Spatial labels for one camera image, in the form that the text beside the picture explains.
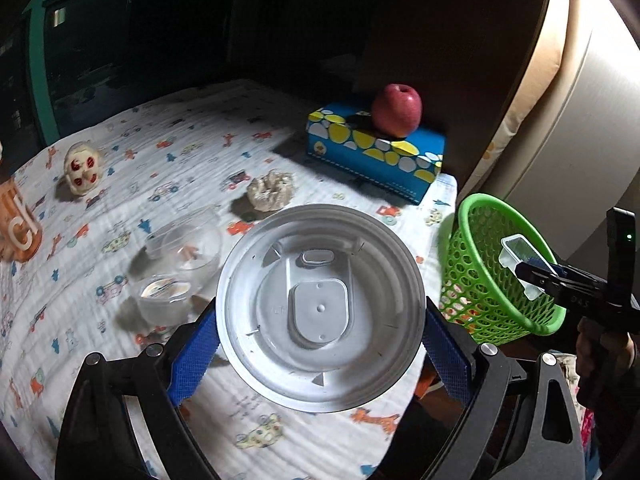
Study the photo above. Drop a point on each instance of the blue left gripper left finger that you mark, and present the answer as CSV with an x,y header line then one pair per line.
x,y
189,351

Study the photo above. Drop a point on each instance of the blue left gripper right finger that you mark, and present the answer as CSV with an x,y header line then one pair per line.
x,y
449,348

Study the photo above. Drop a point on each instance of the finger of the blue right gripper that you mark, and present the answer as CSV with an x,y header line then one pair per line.
x,y
532,278
543,265

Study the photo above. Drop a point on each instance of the clear plastic tray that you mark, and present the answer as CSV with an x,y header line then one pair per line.
x,y
518,249

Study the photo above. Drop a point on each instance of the white round plastic lid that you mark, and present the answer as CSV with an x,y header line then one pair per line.
x,y
320,308

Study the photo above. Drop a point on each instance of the white paper ball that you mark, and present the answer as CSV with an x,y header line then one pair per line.
x,y
272,191

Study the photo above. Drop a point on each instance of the person's right hand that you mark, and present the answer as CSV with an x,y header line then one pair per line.
x,y
599,349

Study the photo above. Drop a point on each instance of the green mesh waste basket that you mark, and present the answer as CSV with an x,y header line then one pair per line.
x,y
478,293

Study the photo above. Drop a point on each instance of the small clear jelly cup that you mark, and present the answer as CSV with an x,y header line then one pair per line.
x,y
165,299

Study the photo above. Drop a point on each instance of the clear plastic cup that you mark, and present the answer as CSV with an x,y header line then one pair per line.
x,y
189,246

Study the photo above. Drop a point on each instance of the white cabinet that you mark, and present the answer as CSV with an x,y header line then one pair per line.
x,y
576,154

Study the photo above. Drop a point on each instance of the white printed table cloth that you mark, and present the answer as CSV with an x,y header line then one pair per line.
x,y
162,160

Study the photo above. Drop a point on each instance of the red apple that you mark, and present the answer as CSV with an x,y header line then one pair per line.
x,y
397,110

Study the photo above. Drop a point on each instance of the orange water bottle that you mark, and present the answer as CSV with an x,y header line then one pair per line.
x,y
21,234

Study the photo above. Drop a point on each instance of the beige floral pillow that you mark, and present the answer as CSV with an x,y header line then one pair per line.
x,y
540,72

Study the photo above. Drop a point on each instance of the blue yellow tissue box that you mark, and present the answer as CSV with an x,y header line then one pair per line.
x,y
344,137

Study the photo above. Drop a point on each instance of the green window frame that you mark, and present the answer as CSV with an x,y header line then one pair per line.
x,y
38,22

